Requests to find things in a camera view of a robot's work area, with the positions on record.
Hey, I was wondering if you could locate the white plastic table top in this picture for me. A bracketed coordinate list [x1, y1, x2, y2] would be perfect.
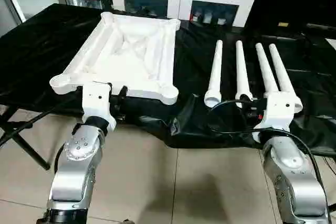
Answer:
[49, 12, 181, 104]

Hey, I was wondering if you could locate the white plastic table leg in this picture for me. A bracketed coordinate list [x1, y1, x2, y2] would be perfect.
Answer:
[235, 40, 254, 108]
[204, 40, 225, 108]
[255, 42, 280, 99]
[269, 44, 303, 113]

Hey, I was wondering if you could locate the black work mat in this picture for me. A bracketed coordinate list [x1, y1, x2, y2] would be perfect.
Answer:
[0, 3, 336, 156]

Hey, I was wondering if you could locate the black folding stand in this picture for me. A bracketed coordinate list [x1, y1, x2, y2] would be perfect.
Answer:
[0, 106, 79, 171]

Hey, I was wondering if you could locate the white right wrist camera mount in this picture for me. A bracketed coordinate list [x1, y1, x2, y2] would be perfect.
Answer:
[253, 91, 298, 143]

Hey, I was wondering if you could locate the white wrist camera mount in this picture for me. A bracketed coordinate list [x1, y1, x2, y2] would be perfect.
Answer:
[80, 81, 117, 130]
[253, 91, 298, 143]

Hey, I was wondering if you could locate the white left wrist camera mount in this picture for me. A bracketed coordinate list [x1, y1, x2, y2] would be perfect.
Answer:
[80, 81, 117, 130]

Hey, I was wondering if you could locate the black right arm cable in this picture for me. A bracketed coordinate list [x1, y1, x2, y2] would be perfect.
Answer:
[207, 100, 323, 183]

